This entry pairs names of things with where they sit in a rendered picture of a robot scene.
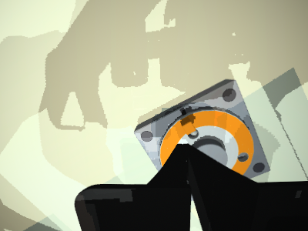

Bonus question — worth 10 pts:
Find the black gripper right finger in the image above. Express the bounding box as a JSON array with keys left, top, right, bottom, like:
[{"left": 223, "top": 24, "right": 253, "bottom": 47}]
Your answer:
[{"left": 183, "top": 143, "right": 308, "bottom": 231}]

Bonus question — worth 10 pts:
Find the orange round plate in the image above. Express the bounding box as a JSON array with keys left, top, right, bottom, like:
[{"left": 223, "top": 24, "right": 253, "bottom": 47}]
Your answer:
[{"left": 159, "top": 109, "right": 254, "bottom": 175}]

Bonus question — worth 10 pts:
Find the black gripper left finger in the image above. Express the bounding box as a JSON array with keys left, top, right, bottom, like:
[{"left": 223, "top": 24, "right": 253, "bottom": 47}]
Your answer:
[{"left": 74, "top": 144, "right": 191, "bottom": 231}]

